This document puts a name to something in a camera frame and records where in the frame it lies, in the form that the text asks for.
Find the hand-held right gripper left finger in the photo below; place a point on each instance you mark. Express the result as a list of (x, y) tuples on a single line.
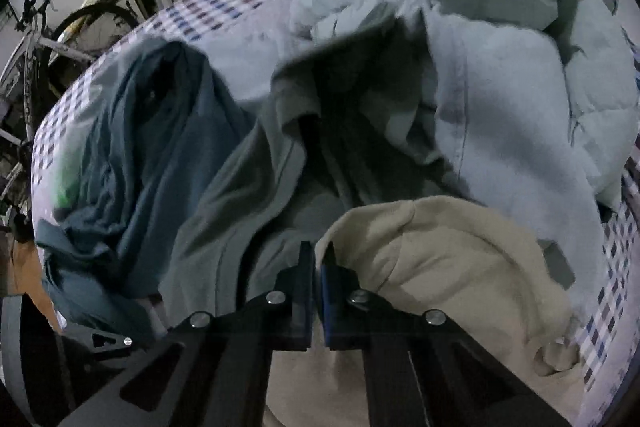
[(300, 302)]

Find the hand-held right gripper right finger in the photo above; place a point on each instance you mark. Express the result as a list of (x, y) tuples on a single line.
[(345, 307)]

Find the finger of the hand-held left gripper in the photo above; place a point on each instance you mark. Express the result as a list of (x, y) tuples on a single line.
[(100, 341)]

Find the beige sweatshirt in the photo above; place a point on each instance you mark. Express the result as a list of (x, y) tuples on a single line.
[(450, 267)]

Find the grey-green shirt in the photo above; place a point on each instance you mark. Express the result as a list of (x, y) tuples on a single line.
[(240, 217)]

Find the teal blue shirt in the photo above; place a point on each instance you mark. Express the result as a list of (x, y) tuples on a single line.
[(150, 147)]

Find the light blue puffer jacket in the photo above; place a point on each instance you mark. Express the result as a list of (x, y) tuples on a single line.
[(500, 82)]

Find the white bicycle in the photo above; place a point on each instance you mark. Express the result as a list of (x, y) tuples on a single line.
[(30, 37)]

